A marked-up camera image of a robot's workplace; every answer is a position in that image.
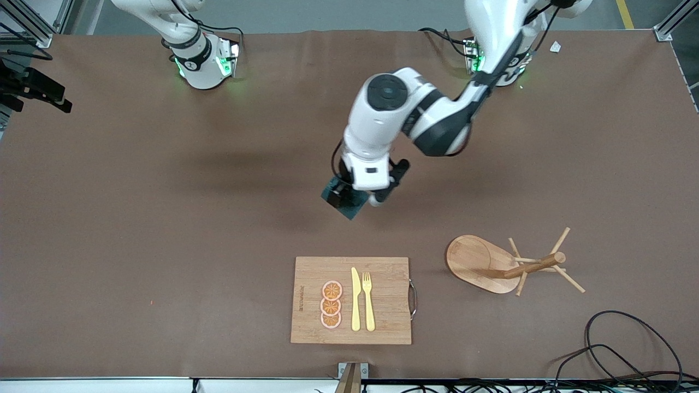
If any black left base cable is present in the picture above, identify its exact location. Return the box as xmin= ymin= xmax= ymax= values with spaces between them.
xmin=418 ymin=27 xmax=471 ymax=58

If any metal bracket with post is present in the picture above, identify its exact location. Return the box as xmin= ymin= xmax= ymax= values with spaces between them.
xmin=336 ymin=362 xmax=369 ymax=393

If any black cable loop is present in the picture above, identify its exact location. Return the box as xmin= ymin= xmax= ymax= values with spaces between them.
xmin=554 ymin=310 xmax=684 ymax=393

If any yellow plastic fork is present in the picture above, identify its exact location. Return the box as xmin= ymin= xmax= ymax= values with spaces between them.
xmin=362 ymin=272 xmax=376 ymax=332

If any dark green cup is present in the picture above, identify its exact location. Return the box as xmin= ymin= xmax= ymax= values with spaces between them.
xmin=321 ymin=176 xmax=368 ymax=221

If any black base cable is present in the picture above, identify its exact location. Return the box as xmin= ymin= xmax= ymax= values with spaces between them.
xmin=170 ymin=0 xmax=245 ymax=55
xmin=418 ymin=27 xmax=471 ymax=58

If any wooden cup rack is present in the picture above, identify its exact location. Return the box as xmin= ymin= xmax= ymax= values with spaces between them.
xmin=446 ymin=227 xmax=587 ymax=297

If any yellow plastic knife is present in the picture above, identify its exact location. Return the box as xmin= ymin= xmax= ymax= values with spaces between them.
xmin=351 ymin=267 xmax=362 ymax=332

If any bamboo cutting board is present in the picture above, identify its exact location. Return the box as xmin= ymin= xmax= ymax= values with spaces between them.
xmin=290 ymin=257 xmax=417 ymax=345

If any black right base cable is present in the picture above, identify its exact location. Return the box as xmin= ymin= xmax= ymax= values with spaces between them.
xmin=170 ymin=0 xmax=245 ymax=55

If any brown table cover mat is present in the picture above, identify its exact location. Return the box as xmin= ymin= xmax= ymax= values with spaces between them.
xmin=0 ymin=28 xmax=699 ymax=380

